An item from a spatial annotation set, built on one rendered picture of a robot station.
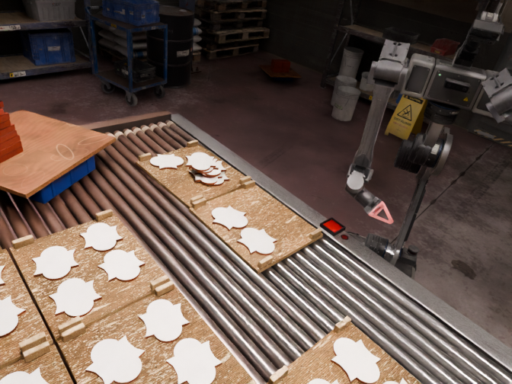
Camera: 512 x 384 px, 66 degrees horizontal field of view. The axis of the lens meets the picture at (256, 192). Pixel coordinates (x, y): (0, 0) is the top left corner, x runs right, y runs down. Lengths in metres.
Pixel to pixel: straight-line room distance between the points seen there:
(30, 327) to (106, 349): 0.22
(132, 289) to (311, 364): 0.56
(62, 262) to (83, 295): 0.16
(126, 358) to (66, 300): 0.26
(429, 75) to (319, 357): 1.21
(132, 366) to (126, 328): 0.12
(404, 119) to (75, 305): 4.30
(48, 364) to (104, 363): 0.13
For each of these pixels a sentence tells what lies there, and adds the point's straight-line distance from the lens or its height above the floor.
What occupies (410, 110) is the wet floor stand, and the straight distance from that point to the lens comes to 4.96.
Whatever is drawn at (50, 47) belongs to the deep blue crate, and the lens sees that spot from 5.58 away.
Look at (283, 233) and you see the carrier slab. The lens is 1.51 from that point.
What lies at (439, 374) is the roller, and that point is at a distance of 1.34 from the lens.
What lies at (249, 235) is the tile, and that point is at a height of 0.95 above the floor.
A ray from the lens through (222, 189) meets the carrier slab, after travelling 1.70.
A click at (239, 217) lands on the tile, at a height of 0.95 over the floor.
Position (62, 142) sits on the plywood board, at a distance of 1.83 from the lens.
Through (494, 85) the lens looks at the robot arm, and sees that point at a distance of 1.42.
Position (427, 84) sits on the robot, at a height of 1.44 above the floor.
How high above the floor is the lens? 1.89
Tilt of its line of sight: 34 degrees down
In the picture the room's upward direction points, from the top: 10 degrees clockwise
